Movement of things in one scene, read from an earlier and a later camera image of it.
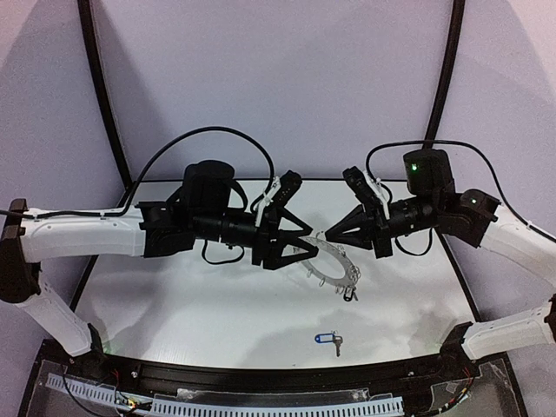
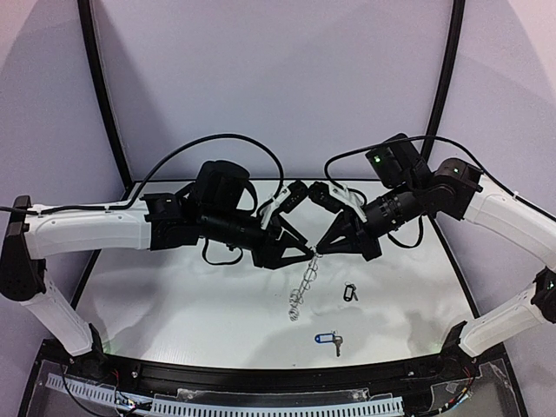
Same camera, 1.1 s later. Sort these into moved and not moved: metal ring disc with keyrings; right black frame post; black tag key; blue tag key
Moved: metal ring disc with keyrings
Not moved: black tag key; right black frame post; blue tag key
